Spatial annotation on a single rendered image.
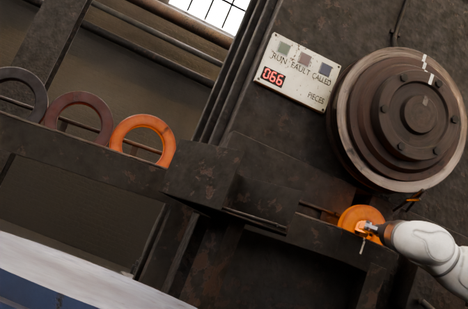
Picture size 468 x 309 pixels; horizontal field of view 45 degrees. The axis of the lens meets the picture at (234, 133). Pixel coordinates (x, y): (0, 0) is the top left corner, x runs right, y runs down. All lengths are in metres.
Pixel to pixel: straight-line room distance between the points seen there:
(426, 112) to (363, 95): 0.20
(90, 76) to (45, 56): 3.65
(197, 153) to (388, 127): 0.67
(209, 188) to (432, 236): 0.55
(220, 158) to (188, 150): 0.11
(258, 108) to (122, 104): 6.04
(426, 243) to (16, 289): 1.18
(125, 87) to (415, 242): 6.66
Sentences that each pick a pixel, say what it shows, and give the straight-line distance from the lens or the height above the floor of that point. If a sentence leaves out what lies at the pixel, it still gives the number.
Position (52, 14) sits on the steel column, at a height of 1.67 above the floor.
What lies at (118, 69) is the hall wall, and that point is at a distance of 7.89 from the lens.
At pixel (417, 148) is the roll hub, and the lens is 1.78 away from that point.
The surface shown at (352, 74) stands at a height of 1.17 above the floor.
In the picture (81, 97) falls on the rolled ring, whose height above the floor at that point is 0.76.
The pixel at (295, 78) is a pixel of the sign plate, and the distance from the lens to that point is 1.87.
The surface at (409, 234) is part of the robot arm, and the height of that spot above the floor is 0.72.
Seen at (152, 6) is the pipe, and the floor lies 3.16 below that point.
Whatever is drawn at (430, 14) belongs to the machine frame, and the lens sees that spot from 2.21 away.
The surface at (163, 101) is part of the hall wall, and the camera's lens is 7.87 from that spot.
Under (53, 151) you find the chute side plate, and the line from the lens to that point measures 1.56.
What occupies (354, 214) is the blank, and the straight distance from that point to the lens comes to 1.77.
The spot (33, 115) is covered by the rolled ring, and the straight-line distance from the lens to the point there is 1.60.
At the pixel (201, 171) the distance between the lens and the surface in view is 1.26.
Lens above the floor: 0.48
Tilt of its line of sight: 13 degrees up
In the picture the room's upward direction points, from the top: 22 degrees clockwise
